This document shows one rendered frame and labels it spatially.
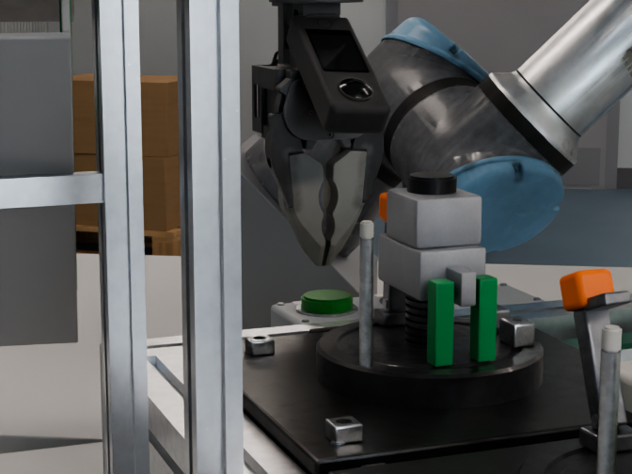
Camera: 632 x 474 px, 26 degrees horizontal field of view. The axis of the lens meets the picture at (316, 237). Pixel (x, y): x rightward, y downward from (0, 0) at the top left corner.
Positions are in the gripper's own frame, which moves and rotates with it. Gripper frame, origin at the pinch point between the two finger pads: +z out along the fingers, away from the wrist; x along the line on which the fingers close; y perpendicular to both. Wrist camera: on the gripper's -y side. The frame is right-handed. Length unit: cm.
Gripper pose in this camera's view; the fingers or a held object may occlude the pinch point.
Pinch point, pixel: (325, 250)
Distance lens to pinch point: 104.6
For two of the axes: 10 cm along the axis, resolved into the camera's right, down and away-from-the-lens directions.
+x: -9.4, 0.7, -3.4
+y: -3.5, -1.8, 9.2
